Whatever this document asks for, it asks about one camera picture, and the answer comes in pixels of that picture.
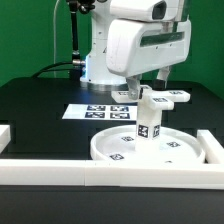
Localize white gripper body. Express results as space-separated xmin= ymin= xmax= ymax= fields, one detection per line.
xmin=106 ymin=19 xmax=191 ymax=78

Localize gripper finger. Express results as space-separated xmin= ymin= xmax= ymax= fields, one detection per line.
xmin=152 ymin=66 xmax=171 ymax=90
xmin=126 ymin=75 xmax=141 ymax=100

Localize white cross-shaped table base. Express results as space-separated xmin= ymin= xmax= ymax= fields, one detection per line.
xmin=111 ymin=85 xmax=190 ymax=110

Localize white round table top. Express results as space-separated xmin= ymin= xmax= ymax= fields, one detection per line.
xmin=90 ymin=125 xmax=205 ymax=164

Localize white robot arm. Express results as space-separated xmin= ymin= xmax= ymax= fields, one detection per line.
xmin=81 ymin=0 xmax=191 ymax=99

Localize white sheet with markers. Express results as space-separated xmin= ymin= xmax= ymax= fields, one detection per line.
xmin=63 ymin=104 xmax=137 ymax=121

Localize white U-shaped fence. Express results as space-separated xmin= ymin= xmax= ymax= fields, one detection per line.
xmin=0 ymin=130 xmax=224 ymax=190

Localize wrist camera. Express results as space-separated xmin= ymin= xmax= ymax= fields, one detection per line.
xmin=110 ymin=0 xmax=184 ymax=22

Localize black camera stand pole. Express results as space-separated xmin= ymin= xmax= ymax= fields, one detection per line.
xmin=66 ymin=0 xmax=95 ymax=80

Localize white cable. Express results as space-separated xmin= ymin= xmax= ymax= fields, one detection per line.
xmin=52 ymin=0 xmax=63 ymax=79

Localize black cable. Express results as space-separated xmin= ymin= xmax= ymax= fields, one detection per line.
xmin=31 ymin=61 xmax=83 ymax=78

